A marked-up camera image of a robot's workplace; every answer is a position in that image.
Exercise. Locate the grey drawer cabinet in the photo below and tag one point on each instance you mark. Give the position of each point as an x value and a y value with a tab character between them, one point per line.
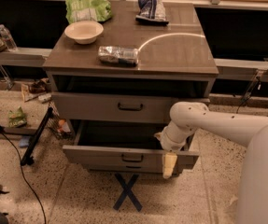
174	60

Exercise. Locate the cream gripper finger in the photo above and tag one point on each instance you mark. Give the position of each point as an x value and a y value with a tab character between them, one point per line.
168	164

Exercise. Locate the blue tape cross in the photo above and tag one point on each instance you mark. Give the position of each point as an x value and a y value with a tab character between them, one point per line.
127	192

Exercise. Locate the grey shelf rail left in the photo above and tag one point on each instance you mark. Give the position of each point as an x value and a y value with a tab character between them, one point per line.
27	57

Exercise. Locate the wire basket with items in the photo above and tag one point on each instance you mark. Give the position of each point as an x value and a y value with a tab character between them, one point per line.
58	127

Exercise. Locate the silver snack packet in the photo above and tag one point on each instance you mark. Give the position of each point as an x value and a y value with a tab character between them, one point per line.
112	54

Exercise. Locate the grey shelf rail right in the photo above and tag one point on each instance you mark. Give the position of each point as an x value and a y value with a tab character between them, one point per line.
241	69

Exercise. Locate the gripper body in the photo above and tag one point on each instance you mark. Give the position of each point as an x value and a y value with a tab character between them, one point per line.
170	144

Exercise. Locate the grey shelf rail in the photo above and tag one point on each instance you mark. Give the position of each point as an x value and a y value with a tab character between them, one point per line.
241	69
27	57

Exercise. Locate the white bowl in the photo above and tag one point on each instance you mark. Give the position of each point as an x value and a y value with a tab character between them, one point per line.
84	32

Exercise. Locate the black tripod leg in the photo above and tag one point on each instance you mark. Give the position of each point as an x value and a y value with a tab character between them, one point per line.
27	158

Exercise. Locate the snack wrapper on floor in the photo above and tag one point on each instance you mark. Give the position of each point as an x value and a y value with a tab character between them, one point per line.
35	89

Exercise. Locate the blue chip bag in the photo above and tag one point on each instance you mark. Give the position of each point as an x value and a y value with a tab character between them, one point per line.
151	11

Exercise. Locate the grey drawer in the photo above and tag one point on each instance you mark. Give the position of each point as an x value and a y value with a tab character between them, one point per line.
132	169
113	107
116	144

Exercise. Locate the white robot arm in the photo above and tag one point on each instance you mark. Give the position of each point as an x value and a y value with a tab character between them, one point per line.
248	131

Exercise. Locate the small green bag on floor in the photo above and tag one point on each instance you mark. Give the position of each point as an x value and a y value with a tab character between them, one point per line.
17	118

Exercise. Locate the green chip bag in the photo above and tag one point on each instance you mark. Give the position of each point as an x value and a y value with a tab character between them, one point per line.
88	10

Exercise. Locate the clear water bottle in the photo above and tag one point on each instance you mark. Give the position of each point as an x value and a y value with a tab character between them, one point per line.
8	39

